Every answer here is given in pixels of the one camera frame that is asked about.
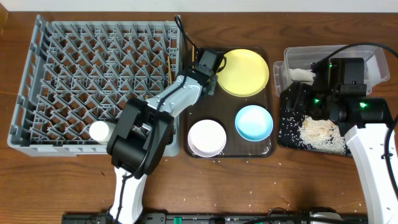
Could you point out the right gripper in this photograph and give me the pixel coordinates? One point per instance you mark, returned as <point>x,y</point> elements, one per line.
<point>296,100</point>

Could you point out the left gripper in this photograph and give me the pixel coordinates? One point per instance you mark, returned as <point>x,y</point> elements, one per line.
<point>212,86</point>

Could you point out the white paper napkin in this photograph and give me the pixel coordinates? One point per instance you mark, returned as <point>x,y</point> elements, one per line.
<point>301,75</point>

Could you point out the yellow plate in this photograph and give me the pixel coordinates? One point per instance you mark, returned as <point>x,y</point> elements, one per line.
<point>245,73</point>

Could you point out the wooden chopstick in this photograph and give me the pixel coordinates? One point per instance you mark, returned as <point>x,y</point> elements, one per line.
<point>170,71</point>
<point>193,57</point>

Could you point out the rice and nut waste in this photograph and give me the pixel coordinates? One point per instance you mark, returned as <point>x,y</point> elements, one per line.
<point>299,131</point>

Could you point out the light blue bowl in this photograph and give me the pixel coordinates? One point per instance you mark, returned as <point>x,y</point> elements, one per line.
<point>254,123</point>

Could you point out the white pink bowl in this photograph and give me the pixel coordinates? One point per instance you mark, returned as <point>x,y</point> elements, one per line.
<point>206,138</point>

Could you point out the white cup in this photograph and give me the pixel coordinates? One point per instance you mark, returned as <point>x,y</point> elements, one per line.
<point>101,131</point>

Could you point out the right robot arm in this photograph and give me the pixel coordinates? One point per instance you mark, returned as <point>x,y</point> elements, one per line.
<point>368,133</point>

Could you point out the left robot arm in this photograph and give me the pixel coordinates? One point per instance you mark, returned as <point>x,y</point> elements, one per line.
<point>140,136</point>

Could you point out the black waste tray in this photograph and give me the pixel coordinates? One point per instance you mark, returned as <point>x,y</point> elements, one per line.
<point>309,116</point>

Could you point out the clear plastic waste bin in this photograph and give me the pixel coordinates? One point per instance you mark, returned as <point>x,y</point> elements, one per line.
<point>376,69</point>

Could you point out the grey plastic dishwasher rack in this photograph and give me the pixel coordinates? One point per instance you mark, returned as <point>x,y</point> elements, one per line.
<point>79,72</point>

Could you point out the dark brown serving tray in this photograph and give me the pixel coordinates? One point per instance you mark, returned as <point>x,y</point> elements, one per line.
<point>223,108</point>

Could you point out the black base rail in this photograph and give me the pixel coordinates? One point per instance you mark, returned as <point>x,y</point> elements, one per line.
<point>160,218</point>

